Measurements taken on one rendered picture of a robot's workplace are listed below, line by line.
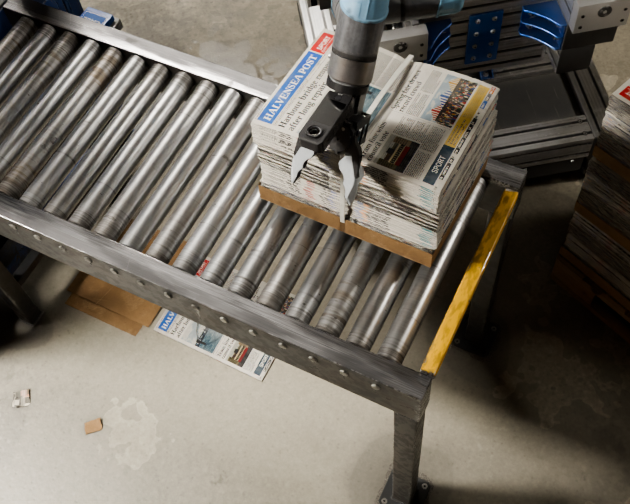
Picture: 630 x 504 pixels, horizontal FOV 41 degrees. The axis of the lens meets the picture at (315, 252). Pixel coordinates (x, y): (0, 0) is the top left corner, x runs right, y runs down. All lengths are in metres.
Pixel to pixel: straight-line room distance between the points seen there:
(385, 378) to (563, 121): 1.29
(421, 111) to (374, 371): 0.48
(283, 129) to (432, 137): 0.27
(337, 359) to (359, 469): 0.80
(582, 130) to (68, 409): 1.69
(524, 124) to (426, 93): 1.06
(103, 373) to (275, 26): 1.42
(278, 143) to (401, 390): 0.50
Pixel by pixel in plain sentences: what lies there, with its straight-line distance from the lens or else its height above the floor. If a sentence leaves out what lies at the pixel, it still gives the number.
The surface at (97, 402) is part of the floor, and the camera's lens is 2.54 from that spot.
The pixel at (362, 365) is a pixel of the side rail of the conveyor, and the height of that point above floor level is 0.80.
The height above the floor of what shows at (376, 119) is 1.05.
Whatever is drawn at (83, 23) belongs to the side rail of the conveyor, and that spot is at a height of 0.80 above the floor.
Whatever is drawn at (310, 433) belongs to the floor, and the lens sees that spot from 2.38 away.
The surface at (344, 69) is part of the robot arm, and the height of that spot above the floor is 1.23.
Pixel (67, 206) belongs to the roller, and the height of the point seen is 0.79.
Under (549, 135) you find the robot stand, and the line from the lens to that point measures 2.60.
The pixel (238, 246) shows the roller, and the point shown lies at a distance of 1.72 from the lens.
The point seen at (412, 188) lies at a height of 1.04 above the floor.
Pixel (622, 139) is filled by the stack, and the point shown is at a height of 0.72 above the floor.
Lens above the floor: 2.26
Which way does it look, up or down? 60 degrees down
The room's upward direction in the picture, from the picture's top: 9 degrees counter-clockwise
